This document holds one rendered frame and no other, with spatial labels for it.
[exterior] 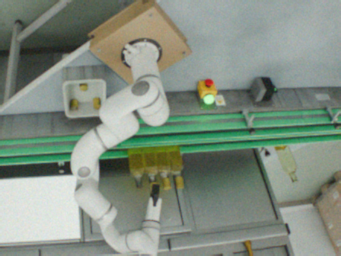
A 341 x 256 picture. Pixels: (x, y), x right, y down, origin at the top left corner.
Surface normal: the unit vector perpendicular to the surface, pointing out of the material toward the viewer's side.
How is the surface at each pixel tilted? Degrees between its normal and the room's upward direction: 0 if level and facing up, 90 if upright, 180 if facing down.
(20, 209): 90
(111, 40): 0
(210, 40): 0
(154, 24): 0
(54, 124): 90
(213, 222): 90
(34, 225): 90
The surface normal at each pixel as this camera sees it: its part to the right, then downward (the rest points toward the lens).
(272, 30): 0.11, 0.82
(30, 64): 0.04, -0.57
